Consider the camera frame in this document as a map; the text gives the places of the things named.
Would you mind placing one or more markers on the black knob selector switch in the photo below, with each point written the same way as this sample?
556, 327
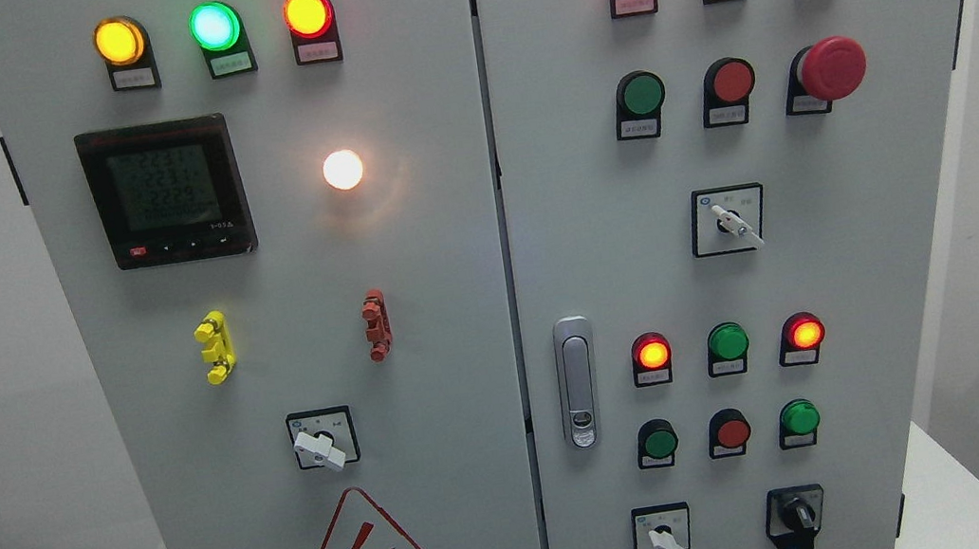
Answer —
794, 516

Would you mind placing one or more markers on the red terminal connector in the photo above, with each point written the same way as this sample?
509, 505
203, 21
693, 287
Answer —
378, 329

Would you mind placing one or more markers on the red lit indicator lower left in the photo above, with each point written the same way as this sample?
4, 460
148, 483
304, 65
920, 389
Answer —
651, 360

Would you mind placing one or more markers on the white lit indicator light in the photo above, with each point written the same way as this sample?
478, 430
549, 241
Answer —
343, 170

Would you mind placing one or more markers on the green push button upper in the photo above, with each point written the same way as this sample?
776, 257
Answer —
639, 99

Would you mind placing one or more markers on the green push button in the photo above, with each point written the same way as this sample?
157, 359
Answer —
639, 99
657, 444
798, 424

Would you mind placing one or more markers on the green push button lower left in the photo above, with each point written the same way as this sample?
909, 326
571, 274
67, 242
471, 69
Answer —
657, 444

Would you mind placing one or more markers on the left grey cabinet door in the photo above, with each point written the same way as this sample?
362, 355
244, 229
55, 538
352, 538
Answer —
440, 421

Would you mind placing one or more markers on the grey cabinet door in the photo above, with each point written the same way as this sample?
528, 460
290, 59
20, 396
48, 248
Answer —
603, 228
440, 421

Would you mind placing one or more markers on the green indicator lower middle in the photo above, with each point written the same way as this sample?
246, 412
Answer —
727, 350

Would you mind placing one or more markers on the right grey cabinet door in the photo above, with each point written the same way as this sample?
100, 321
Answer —
603, 228

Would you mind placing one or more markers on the yellow terminal connector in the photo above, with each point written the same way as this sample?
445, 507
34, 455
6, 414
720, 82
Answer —
217, 348

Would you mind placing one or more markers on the red push button lower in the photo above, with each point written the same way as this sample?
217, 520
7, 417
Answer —
729, 432

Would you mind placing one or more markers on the red push button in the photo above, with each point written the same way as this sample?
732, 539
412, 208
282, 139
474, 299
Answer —
729, 432
727, 86

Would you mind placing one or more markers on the red push button upper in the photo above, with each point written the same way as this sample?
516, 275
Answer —
727, 86

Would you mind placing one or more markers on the red lit indicator lower right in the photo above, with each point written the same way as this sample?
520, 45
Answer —
801, 339

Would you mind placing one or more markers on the red lit indicator light left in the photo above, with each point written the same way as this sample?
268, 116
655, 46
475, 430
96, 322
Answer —
313, 29

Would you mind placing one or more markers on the black digital power meter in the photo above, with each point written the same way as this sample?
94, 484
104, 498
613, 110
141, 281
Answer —
168, 192

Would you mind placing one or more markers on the green push button lower right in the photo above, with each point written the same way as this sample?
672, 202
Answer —
798, 424

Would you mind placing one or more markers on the green lit indicator light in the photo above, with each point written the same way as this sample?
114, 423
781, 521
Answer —
221, 36

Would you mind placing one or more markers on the red emergency stop mushroom button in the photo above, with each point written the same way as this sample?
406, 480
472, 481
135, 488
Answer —
824, 73

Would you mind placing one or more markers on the yellow indicator light top left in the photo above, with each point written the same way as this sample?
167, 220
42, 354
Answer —
127, 53

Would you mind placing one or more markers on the silver door latch handle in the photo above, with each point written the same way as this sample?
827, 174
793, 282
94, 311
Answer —
574, 352

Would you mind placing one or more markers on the white selector switch left door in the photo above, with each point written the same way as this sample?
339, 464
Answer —
324, 438

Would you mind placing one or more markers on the white selector switch upper right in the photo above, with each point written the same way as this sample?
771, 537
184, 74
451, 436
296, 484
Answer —
727, 220

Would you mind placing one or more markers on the white selector switch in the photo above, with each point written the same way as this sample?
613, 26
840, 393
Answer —
662, 526
727, 220

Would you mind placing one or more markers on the white selector switch bottom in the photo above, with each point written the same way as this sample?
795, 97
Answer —
662, 526

